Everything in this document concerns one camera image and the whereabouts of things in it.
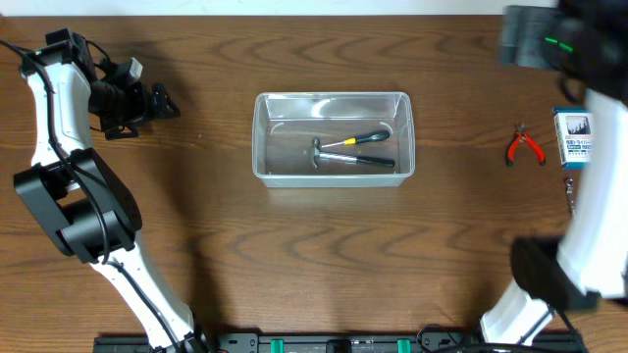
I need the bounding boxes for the blue white screw box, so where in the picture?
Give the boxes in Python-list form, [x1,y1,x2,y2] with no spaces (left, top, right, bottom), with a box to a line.
[552,107,593,171]

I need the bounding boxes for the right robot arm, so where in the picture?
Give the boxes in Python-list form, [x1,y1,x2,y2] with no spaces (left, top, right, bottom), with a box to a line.
[480,1,627,351]

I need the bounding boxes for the yellow black screwdriver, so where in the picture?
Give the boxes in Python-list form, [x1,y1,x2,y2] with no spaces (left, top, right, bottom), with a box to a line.
[322,130,391,148]

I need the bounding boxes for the small claw hammer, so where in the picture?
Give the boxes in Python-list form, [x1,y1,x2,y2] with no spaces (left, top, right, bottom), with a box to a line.
[308,137,395,169]

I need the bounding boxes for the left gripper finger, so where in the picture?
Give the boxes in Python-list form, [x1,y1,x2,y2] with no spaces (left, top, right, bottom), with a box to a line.
[104,125,139,140]
[150,83,181,119]

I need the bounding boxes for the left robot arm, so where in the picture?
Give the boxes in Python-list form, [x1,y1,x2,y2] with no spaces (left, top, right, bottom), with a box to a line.
[10,28,216,352]

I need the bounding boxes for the silver wrench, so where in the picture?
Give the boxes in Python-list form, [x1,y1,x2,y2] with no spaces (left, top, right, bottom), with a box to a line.
[564,177,575,217]

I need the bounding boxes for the red handled pliers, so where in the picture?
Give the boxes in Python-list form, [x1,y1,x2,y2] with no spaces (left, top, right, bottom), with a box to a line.
[504,122,548,168]

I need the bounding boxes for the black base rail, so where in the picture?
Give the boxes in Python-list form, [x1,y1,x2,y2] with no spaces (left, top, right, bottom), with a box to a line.
[92,330,586,353]

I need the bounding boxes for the clear plastic container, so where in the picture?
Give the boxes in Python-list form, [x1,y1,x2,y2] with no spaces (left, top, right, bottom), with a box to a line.
[252,92,416,188]

